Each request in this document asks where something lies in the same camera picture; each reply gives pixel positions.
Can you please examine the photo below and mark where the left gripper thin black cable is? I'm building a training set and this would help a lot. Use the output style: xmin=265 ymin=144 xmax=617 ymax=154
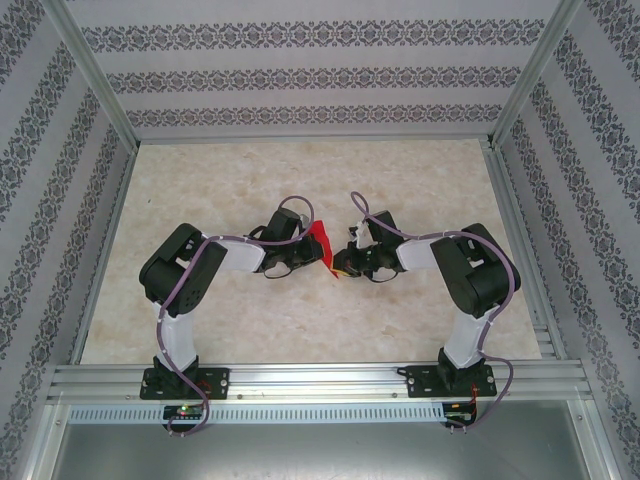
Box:
xmin=261 ymin=261 xmax=297 ymax=281

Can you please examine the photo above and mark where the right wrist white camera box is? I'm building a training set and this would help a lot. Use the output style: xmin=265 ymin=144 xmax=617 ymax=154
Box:
xmin=348 ymin=219 xmax=371 ymax=247

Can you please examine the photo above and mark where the aluminium frame post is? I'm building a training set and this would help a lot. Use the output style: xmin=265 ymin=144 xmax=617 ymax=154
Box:
xmin=42 ymin=0 xmax=141 ymax=154
xmin=484 ymin=0 xmax=586 ymax=151

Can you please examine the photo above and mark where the gripper thin black cable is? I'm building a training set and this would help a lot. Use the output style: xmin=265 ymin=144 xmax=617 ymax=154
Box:
xmin=366 ymin=266 xmax=402 ymax=285
xmin=261 ymin=261 xmax=297 ymax=281

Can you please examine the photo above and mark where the aluminium table side rail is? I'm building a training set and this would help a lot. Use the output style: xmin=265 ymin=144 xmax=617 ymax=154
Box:
xmin=67 ymin=144 xmax=141 ymax=366
xmin=482 ymin=142 xmax=571 ymax=361

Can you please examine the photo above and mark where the right gripper thin black cable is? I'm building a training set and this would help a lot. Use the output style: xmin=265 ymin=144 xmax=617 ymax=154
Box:
xmin=366 ymin=266 xmax=402 ymax=285

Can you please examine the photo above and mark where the aluminium mounting rail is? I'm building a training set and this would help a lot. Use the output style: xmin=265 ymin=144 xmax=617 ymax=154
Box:
xmin=47 ymin=362 xmax=594 ymax=404

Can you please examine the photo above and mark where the aluminium frame cross beam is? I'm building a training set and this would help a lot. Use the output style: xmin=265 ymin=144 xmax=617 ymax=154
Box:
xmin=133 ymin=132 xmax=495 ymax=147

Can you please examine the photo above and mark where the red square paper sheet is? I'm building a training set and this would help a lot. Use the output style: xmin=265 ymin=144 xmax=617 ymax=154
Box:
xmin=309 ymin=219 xmax=341 ymax=281

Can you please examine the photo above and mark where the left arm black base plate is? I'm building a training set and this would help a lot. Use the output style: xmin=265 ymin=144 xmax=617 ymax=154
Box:
xmin=139 ymin=367 xmax=231 ymax=401

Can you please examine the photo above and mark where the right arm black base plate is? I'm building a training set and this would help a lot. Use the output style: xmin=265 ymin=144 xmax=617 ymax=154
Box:
xmin=407 ymin=364 xmax=499 ymax=400

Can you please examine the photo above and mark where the grey sheet metal tray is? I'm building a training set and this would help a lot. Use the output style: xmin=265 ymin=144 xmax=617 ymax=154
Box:
xmin=29 ymin=402 xmax=621 ymax=480

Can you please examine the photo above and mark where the slotted grey cable duct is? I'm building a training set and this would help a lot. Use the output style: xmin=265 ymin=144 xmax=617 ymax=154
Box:
xmin=67 ymin=403 xmax=446 ymax=422

